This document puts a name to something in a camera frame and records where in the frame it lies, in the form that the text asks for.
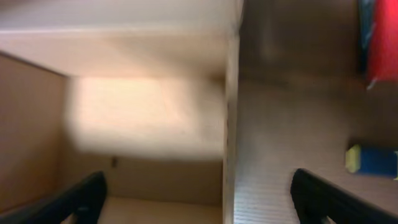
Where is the red stapler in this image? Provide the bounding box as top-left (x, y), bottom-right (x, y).
top-left (358, 0), bottom-right (397, 90)

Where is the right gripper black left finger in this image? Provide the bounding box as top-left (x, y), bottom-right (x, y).
top-left (1, 171), bottom-right (107, 224)

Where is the yellow highlighter pen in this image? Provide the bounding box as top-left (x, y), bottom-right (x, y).
top-left (345, 144), bottom-right (397, 180)

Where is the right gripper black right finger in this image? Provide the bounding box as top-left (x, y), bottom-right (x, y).
top-left (290, 169), bottom-right (397, 224)

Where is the cardboard box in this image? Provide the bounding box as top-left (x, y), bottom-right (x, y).
top-left (1, 0), bottom-right (243, 223)

